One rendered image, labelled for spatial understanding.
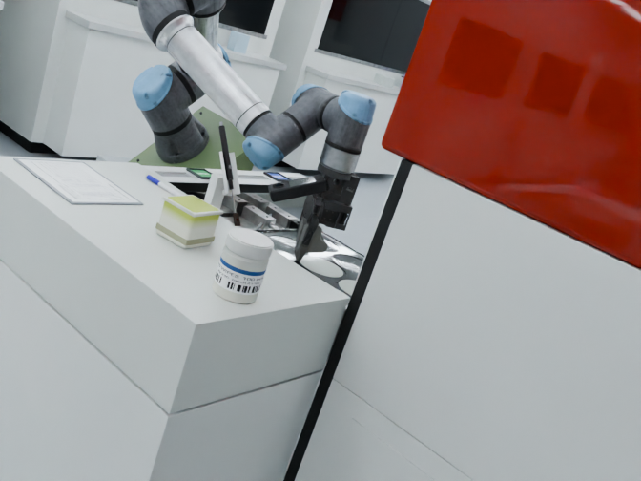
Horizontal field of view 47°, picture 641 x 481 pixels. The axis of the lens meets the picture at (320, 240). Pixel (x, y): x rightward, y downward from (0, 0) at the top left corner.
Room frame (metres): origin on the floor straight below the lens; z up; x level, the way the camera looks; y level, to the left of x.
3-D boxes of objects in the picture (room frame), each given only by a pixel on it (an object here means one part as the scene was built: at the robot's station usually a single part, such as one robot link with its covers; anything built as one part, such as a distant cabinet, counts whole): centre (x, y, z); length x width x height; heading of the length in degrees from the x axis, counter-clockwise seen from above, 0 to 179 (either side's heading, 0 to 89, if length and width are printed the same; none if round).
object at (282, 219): (1.74, 0.11, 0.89); 0.08 x 0.03 x 0.03; 55
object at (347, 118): (1.46, 0.02, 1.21); 0.09 x 0.08 x 0.11; 46
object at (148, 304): (1.21, 0.28, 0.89); 0.62 x 0.35 x 0.14; 55
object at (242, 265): (1.03, 0.10, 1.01); 0.07 x 0.07 x 0.10
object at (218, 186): (1.33, 0.21, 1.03); 0.06 x 0.04 x 0.13; 55
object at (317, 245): (1.44, 0.01, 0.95); 0.06 x 0.03 x 0.09; 108
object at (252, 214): (1.67, 0.16, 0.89); 0.08 x 0.03 x 0.03; 55
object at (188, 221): (1.18, 0.22, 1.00); 0.07 x 0.07 x 0.07; 62
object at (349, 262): (1.47, -0.02, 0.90); 0.34 x 0.34 x 0.01; 55
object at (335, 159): (1.46, 0.02, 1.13); 0.08 x 0.08 x 0.05
